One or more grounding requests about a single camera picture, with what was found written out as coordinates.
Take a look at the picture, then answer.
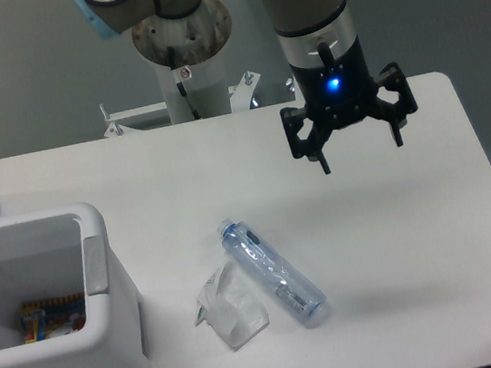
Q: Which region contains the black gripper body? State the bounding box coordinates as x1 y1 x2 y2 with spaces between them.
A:
292 40 383 132

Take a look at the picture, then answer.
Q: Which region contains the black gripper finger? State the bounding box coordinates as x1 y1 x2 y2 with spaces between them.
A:
358 59 424 151
279 102 337 180

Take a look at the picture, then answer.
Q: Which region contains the clear plastic bottle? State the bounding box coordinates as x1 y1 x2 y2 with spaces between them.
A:
217 218 330 329

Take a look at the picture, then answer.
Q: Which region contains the clear plastic wrapper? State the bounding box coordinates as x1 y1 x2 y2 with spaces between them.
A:
195 260 270 351

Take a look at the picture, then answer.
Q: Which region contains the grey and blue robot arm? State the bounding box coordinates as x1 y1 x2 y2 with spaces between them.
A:
73 0 418 162

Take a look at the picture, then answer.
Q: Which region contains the white plastic trash can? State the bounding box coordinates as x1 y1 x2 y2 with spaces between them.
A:
0 203 150 368

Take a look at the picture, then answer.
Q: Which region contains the colourful snack packet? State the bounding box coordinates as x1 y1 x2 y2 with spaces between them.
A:
20 292 86 344

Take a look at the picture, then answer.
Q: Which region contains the black cable on pedestal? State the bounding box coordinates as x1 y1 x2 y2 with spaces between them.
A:
166 43 203 124

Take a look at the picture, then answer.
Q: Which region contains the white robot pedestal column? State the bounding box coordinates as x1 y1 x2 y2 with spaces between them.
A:
131 0 232 102

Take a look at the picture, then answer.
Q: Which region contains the white metal base bracket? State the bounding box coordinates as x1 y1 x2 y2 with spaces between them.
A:
96 65 300 139

